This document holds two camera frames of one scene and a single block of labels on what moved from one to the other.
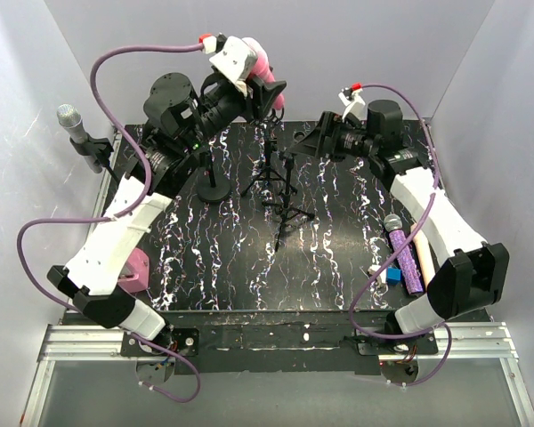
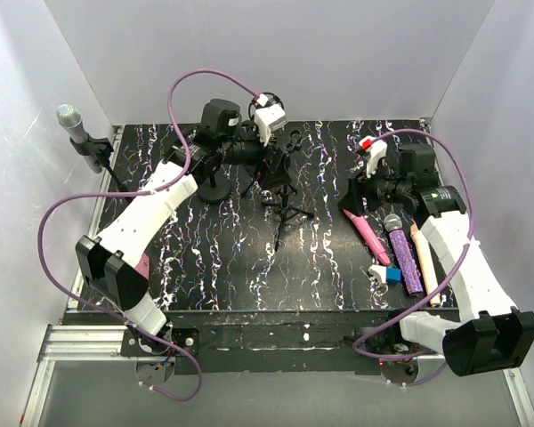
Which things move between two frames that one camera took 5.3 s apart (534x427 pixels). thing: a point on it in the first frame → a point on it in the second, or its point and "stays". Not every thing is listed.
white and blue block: [391, 275] stays
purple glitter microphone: [393, 223] stays
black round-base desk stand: [212, 185] stays
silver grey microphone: [69, 116] stays
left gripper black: [261, 97] → [277, 173]
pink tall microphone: [262, 68] → [372, 237]
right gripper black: [314, 142] → [351, 200]
